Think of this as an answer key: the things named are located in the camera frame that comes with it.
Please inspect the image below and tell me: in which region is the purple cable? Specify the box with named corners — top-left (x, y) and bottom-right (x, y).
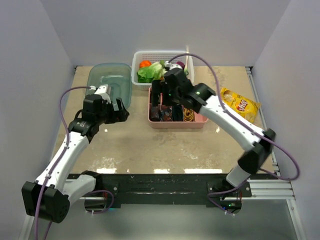
top-left (33, 85), bottom-right (97, 240)
top-left (166, 53), bottom-right (300, 198)

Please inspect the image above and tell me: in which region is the green onion stalk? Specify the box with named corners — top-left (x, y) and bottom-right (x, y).
top-left (184, 45), bottom-right (189, 76)

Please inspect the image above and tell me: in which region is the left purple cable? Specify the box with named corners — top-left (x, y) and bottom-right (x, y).
top-left (33, 85), bottom-right (97, 240)

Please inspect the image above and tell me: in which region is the rolled dark blue tie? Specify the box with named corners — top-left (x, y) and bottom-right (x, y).
top-left (172, 105), bottom-right (184, 122)

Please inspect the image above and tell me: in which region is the rolled yellow tie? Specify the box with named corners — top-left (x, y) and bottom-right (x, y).
top-left (183, 107), bottom-right (195, 122)

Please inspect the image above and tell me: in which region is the white plastic basket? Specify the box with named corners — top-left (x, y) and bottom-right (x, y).
top-left (131, 50), bottom-right (195, 91)

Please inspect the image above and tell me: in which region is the orange pumpkin toy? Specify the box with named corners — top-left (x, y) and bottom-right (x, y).
top-left (139, 60), bottom-right (152, 69)

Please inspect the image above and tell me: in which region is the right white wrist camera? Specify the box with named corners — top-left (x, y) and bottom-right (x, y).
top-left (164, 61), bottom-right (183, 73)

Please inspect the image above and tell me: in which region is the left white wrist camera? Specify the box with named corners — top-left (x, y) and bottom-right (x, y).
top-left (89, 84), bottom-right (111, 103)

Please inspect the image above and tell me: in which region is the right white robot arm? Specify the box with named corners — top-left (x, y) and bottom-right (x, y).
top-left (150, 68), bottom-right (276, 197)

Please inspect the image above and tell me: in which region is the green lettuce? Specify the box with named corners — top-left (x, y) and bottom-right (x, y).
top-left (136, 62), bottom-right (167, 83)

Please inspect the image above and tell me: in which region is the teal transparent container lid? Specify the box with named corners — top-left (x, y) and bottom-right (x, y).
top-left (87, 63), bottom-right (132, 110)

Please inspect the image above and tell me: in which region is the rolled floral tie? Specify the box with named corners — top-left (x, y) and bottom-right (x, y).
top-left (160, 105), bottom-right (173, 122)

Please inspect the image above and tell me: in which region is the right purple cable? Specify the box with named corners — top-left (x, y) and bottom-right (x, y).
top-left (166, 53), bottom-right (300, 198)

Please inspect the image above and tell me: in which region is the yellow chips bag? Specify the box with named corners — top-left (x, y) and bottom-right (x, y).
top-left (220, 87), bottom-right (261, 123)

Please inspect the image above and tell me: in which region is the dark patterned necktie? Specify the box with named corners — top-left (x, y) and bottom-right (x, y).
top-left (149, 106), bottom-right (161, 122)

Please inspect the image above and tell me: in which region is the pink divided organizer tray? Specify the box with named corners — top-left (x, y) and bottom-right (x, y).
top-left (147, 87), bottom-right (208, 129)

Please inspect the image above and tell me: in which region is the purple onion toy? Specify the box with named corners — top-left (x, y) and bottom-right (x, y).
top-left (176, 61), bottom-right (186, 70)

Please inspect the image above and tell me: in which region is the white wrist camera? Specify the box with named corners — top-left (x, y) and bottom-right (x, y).
top-left (89, 84), bottom-right (111, 103)
top-left (164, 61), bottom-right (183, 73)

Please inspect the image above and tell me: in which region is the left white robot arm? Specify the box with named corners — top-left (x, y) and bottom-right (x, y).
top-left (21, 94), bottom-right (130, 223)

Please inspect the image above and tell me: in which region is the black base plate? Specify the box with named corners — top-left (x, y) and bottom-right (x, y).
top-left (83, 173), bottom-right (252, 211)

